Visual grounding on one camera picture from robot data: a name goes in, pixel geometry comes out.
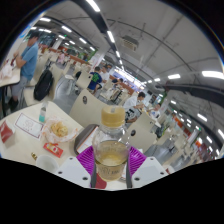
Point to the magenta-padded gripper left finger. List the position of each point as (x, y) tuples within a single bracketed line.
[(85, 160)]

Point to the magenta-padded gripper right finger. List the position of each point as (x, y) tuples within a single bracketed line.
[(136, 160)]

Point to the clear bottle with tan cap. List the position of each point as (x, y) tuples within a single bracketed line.
[(111, 150)]

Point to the printed paper tray liner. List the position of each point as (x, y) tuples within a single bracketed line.
[(89, 141)]

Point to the beige chair with round hole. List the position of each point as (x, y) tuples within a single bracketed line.
[(140, 136), (88, 110)]

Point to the red ketchup packet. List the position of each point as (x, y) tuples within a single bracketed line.
[(53, 150)]

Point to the paper wrap with fried food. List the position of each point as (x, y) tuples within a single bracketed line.
[(59, 129)]

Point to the person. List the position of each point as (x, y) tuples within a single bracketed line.
[(29, 61), (155, 112), (95, 80), (116, 81), (105, 76), (61, 58), (133, 106)]

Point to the small clear blue bottle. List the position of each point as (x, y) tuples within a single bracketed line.
[(42, 113)]

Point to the white printed card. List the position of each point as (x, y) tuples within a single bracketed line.
[(28, 125)]

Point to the beige chairs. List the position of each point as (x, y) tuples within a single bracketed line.
[(83, 79)]

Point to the red paper carton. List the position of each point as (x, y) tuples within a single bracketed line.
[(6, 131)]

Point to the black backpack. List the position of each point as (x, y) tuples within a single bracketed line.
[(43, 85)]

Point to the beige side table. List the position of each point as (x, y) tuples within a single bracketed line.
[(10, 81)]

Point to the ceiling air conditioner unit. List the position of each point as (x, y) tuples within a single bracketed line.
[(130, 43)]

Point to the white plastic bag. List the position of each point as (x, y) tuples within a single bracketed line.
[(6, 70)]

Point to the ceiling lights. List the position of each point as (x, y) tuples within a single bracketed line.
[(110, 36)]

